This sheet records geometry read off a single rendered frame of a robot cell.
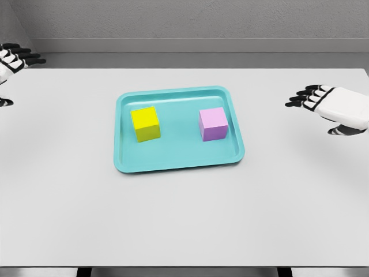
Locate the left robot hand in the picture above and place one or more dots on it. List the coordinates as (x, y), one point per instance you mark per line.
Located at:
(6, 68)

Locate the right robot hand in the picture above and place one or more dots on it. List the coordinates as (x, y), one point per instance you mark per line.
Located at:
(343, 108)

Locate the pink cube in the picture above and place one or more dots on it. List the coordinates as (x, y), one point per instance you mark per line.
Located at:
(213, 122)

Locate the yellow cube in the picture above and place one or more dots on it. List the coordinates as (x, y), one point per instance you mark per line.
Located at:
(145, 122)

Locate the teal tray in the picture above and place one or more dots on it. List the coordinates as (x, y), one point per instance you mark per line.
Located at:
(178, 150)

